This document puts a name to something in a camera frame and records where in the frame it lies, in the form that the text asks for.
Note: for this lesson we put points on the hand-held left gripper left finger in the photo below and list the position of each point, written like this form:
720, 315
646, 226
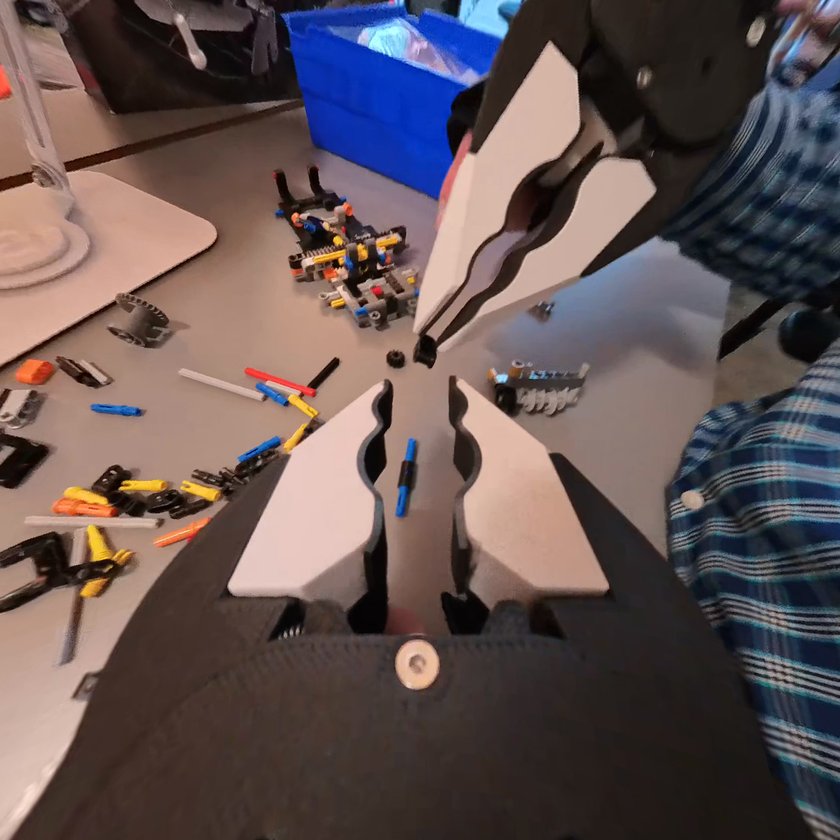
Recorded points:
302, 525

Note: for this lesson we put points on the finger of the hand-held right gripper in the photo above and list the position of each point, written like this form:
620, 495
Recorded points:
518, 131
590, 216

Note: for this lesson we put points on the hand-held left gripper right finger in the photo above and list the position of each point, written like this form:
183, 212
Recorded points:
525, 525

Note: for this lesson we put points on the blue pin with black bush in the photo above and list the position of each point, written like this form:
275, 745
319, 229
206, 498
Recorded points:
407, 472

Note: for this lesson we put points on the pile of lego pieces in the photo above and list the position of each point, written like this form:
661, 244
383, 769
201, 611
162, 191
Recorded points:
144, 486

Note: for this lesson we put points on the small black lego connector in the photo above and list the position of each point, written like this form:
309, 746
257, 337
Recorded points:
425, 351

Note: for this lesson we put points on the person's right forearm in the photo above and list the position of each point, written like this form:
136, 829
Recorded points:
774, 197

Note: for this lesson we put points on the small grey lego piece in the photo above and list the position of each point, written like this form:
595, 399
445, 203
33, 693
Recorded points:
541, 310

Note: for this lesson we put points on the red lego axle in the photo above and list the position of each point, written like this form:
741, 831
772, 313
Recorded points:
279, 382

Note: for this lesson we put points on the black lego axle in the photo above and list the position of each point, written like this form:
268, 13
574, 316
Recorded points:
323, 374

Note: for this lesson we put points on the long grey lego axle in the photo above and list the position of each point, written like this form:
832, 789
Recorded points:
220, 384

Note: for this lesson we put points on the small black lego gear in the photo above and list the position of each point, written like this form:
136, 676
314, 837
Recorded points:
394, 358

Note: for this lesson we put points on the lego chassis assembly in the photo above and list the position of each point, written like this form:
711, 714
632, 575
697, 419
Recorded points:
354, 256

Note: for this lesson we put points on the blue lego pin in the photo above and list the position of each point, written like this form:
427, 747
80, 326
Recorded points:
117, 410

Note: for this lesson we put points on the light grey lego connector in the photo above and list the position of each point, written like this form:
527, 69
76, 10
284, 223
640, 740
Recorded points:
23, 403

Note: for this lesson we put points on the orange rounded lego piece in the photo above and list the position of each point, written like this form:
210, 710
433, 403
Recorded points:
36, 372

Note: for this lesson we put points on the person's right hand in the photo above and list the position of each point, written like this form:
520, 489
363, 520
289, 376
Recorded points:
447, 190

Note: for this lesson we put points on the grey worm gear beam assembly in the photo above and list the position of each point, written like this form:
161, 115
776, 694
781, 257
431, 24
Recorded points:
544, 394

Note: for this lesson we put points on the filled plastic bag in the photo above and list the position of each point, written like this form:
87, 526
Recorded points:
407, 46

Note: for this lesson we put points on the blue plastic bin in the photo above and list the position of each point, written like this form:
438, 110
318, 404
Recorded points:
367, 118

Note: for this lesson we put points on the person's plaid shirt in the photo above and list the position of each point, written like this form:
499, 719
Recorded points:
754, 525

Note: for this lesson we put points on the black office chair base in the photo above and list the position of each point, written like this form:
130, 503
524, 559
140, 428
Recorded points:
804, 334

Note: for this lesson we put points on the dark grey differential gear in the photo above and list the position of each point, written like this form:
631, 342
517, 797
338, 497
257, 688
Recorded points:
138, 321

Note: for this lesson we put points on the black and grey connector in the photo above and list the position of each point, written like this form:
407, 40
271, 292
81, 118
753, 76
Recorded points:
82, 371

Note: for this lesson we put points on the clear stand with round foot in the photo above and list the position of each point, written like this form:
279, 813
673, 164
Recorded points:
33, 249

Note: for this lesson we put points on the dark cabinet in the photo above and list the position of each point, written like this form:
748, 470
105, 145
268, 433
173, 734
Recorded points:
131, 79

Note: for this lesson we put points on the small orange object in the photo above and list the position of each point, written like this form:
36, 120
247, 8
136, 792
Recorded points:
4, 82

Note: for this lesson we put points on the black lego frame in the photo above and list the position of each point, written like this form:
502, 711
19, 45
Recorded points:
36, 456

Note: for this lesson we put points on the white rounded base plate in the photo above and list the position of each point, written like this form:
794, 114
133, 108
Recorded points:
144, 229

